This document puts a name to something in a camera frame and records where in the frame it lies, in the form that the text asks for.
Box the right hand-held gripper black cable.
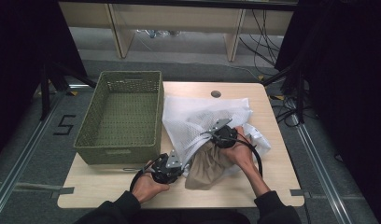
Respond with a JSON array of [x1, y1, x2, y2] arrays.
[[236, 133, 264, 179]]

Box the grey tape strip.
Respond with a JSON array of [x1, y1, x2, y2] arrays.
[[289, 189, 312, 199], [49, 186, 76, 200]]

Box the clear plastic bag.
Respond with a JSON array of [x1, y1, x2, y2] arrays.
[[135, 29, 181, 39]]

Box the light wooden shelf unit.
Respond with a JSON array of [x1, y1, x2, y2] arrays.
[[58, 0, 296, 63]]

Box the black metal stand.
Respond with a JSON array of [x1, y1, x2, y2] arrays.
[[38, 59, 98, 121], [261, 60, 308, 125]]

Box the black floor cables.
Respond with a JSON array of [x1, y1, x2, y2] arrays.
[[270, 95, 318, 129]]

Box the beige cloth garment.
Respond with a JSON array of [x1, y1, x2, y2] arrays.
[[184, 140, 240, 191]]

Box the hanging black cables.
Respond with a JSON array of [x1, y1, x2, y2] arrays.
[[238, 8, 282, 69]]

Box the hand-held gripper black cable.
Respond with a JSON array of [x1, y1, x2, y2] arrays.
[[236, 133, 264, 179], [122, 166, 157, 194]]

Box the left hand-held gripper black cable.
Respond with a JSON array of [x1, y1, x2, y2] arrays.
[[122, 166, 157, 194]]

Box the green woven basket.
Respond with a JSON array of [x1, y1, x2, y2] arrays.
[[73, 70, 165, 165]]

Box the person's right hand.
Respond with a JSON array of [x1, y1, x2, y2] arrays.
[[219, 125, 255, 172]]

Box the person's left hand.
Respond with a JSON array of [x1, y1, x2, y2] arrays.
[[131, 160, 171, 205]]

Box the white mesh laundry bag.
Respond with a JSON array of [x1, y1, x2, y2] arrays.
[[162, 95, 273, 179]]

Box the aluminium floor rail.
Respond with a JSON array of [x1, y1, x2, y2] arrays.
[[0, 89, 70, 217], [290, 113, 356, 224]]

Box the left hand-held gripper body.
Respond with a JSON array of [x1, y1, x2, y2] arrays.
[[150, 149, 186, 185]]

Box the dark curtain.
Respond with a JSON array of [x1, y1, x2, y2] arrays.
[[273, 0, 381, 224], [0, 0, 89, 161]]

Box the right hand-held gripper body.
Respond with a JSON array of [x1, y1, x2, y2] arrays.
[[206, 118, 239, 149]]

